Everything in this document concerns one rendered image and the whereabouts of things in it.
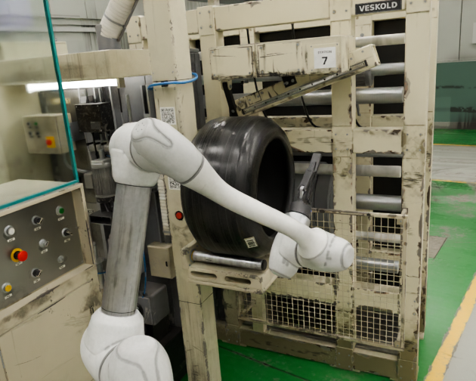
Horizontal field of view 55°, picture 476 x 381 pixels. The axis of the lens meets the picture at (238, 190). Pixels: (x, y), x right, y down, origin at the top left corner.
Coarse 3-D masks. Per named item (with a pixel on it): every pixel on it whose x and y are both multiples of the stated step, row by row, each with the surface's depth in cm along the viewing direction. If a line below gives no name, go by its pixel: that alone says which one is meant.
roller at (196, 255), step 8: (192, 256) 200; (200, 256) 198; (208, 256) 196; (216, 256) 195; (224, 256) 194; (232, 256) 192; (240, 256) 192; (224, 264) 194; (232, 264) 192; (240, 264) 190; (248, 264) 188; (256, 264) 186; (264, 264) 187
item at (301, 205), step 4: (304, 192) 153; (304, 196) 152; (300, 200) 152; (304, 200) 153; (292, 204) 152; (296, 204) 151; (300, 204) 151; (304, 204) 151; (292, 208) 152; (296, 208) 151; (300, 208) 151; (304, 208) 151; (308, 208) 151; (296, 212) 151; (300, 212) 150; (304, 212) 150; (308, 212) 151; (308, 216) 152
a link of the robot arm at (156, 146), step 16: (144, 128) 112; (160, 128) 113; (144, 144) 112; (160, 144) 112; (176, 144) 114; (192, 144) 119; (144, 160) 117; (160, 160) 114; (176, 160) 115; (192, 160) 117; (176, 176) 118; (192, 176) 119
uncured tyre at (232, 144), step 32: (224, 128) 180; (256, 128) 177; (224, 160) 169; (256, 160) 172; (288, 160) 206; (192, 192) 174; (256, 192) 172; (288, 192) 210; (192, 224) 179; (224, 224) 172; (256, 224) 175; (256, 256) 188
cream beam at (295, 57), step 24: (216, 48) 205; (240, 48) 200; (264, 48) 195; (288, 48) 190; (312, 48) 186; (336, 48) 182; (216, 72) 208; (240, 72) 202; (264, 72) 198; (288, 72) 193; (312, 72) 189; (336, 72) 185
